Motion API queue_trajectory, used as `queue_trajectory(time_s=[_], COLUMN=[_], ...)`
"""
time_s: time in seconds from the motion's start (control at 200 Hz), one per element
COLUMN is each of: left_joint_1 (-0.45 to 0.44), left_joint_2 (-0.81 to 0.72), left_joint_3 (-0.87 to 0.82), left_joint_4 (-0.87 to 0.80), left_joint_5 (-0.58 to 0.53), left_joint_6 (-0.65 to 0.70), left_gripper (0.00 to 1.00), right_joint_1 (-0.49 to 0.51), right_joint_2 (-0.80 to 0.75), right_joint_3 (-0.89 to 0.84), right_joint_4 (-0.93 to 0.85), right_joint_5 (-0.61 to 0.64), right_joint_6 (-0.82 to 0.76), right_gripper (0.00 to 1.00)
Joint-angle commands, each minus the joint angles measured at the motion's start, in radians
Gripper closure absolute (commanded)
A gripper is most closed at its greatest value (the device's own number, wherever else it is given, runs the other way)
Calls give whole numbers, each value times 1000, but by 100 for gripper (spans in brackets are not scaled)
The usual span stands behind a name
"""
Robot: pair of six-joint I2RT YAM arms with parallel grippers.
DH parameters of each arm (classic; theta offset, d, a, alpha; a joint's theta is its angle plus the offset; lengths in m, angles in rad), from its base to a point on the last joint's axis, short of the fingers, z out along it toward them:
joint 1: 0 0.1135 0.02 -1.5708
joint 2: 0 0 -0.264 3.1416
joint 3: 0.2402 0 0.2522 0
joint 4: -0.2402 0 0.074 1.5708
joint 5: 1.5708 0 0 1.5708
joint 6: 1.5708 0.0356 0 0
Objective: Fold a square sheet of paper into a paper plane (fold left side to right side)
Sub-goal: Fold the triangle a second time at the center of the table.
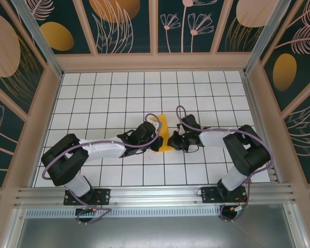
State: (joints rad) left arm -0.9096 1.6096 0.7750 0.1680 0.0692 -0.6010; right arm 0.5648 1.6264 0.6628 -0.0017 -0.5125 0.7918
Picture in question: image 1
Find yellow paper sheet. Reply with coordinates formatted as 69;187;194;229
152;113;174;153

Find grey metal sheet panel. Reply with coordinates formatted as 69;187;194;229
15;216;298;248

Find small controller circuit board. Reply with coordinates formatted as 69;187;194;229
75;206;98;215
228;204;249;214

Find aluminium mounting rail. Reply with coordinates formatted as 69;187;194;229
14;182;298;208

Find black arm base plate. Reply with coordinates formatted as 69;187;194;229
200;185;247;204
63;188;112;206

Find slotted cable duct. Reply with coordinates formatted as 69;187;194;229
25;208;223;218

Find aluminium side rail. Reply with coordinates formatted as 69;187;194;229
241;72;279;183

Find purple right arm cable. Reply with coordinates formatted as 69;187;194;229
175;105;275;223

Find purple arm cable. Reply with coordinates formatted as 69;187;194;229
42;113;159;226
175;105;275;223

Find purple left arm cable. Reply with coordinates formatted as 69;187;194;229
42;113;159;226

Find aluminium corner post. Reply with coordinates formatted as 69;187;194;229
11;0;65;79
243;0;300;76

